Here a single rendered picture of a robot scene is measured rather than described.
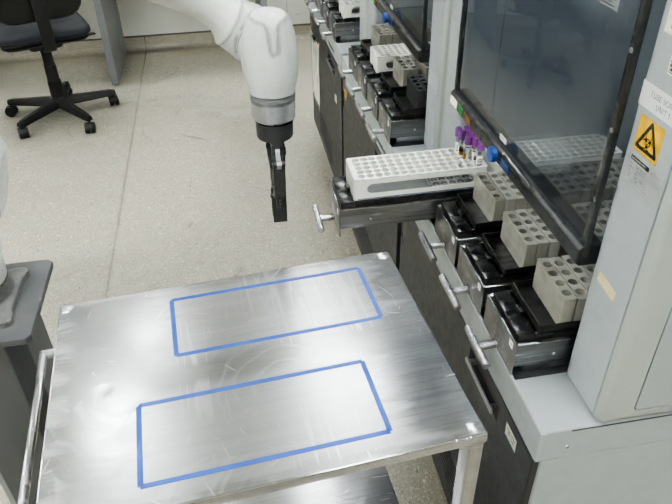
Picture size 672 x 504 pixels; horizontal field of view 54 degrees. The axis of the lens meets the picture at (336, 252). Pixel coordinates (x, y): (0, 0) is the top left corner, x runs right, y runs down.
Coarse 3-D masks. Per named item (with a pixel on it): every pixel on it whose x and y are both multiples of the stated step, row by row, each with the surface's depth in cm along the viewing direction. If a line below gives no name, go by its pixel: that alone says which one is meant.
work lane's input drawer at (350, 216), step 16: (336, 192) 146; (432, 192) 144; (448, 192) 145; (464, 192) 145; (336, 208) 145; (352, 208) 142; (368, 208) 142; (384, 208) 143; (400, 208) 144; (416, 208) 144; (432, 208) 145; (320, 224) 146; (336, 224) 148; (352, 224) 144; (368, 224) 145
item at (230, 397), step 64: (384, 256) 125; (64, 320) 112; (128, 320) 112; (192, 320) 112; (256, 320) 111; (320, 320) 111; (384, 320) 111; (64, 384) 100; (128, 384) 100; (192, 384) 100; (256, 384) 100; (320, 384) 100; (384, 384) 99; (448, 384) 99; (64, 448) 91; (128, 448) 91; (192, 448) 91; (256, 448) 90; (320, 448) 90; (384, 448) 90; (448, 448) 91
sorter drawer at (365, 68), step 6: (360, 66) 210; (366, 66) 206; (372, 66) 204; (360, 72) 208; (366, 72) 202; (372, 72) 201; (360, 78) 209; (366, 78) 200; (372, 78) 201; (348, 84) 210; (360, 84) 210; (366, 84) 201; (348, 90) 208; (354, 90) 208; (360, 90) 208; (366, 90) 202; (354, 96) 205; (366, 96) 203
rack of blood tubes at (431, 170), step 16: (352, 160) 147; (368, 160) 146; (384, 160) 146; (400, 160) 147; (416, 160) 146; (432, 160) 147; (448, 160) 148; (464, 160) 146; (352, 176) 141; (368, 176) 142; (384, 176) 141; (400, 176) 141; (416, 176) 142; (432, 176) 142; (448, 176) 148; (352, 192) 143; (368, 192) 142; (384, 192) 143; (400, 192) 143; (416, 192) 144
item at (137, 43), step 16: (192, 32) 461; (208, 32) 464; (304, 32) 475; (64, 48) 453; (80, 48) 455; (96, 48) 457; (128, 48) 460; (144, 48) 462; (160, 48) 463; (176, 48) 463
